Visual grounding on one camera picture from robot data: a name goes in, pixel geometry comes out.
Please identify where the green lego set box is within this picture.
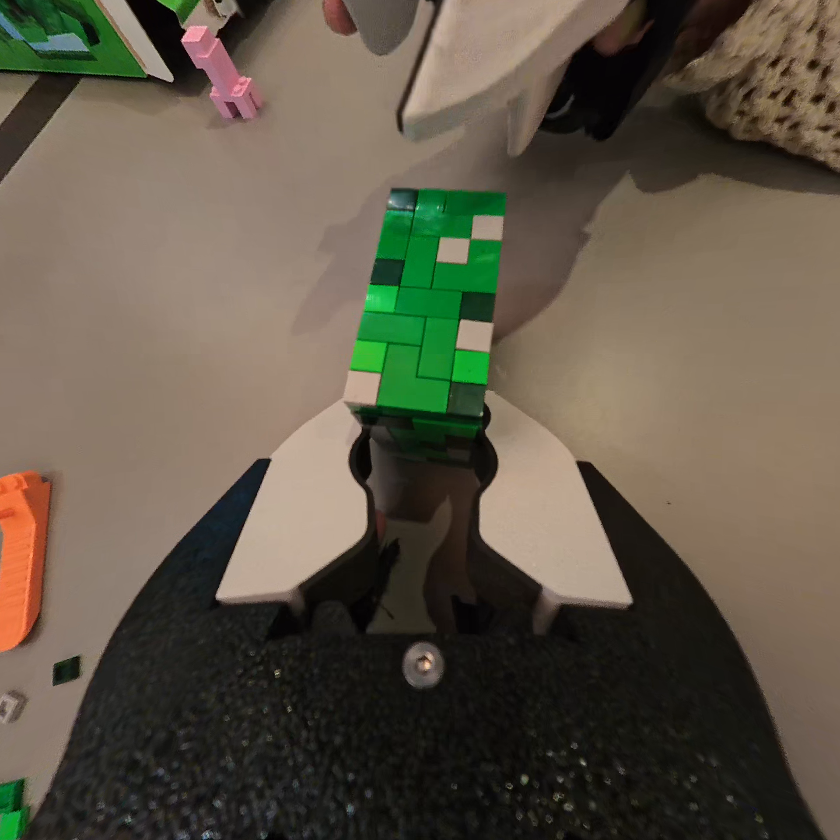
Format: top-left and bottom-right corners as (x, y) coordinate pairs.
(0, 0), (175, 84)

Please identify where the pile of small green bricks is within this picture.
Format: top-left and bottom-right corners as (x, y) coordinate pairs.
(0, 777), (32, 840)

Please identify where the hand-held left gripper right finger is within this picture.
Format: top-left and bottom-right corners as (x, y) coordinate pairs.
(471, 392), (634, 635)

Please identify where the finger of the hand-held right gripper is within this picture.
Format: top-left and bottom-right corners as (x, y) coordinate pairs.
(507, 69), (573, 156)
(397, 0), (632, 141)

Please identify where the pink lego pig figure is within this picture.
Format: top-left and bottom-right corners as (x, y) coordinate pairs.
(180, 25), (265, 123)

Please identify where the person's right forearm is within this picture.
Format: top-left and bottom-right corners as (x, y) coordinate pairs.
(661, 0), (840, 173)

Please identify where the green lego creeper figure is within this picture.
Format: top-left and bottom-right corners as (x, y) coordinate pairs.
(343, 188), (508, 463)

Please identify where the orange brick separator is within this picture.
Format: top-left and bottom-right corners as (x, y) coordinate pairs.
(0, 470), (53, 652)

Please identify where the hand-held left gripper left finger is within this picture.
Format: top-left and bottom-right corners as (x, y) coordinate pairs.
(214, 403), (380, 632)

